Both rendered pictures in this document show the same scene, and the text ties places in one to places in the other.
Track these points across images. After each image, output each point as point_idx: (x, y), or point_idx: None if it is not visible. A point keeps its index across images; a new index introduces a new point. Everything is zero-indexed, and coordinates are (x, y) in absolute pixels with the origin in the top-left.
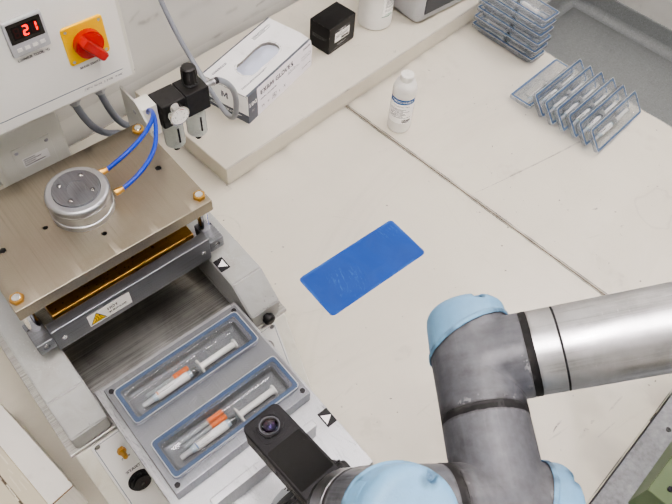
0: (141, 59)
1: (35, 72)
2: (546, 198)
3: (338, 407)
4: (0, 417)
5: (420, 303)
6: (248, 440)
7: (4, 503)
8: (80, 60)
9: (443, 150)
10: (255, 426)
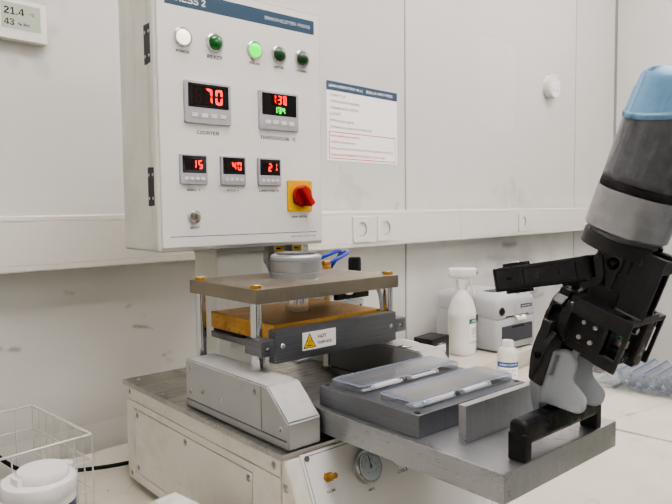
0: None
1: (266, 204)
2: (669, 423)
3: None
4: (178, 500)
5: (589, 475)
6: (499, 277)
7: None
8: (294, 209)
9: None
10: (503, 264)
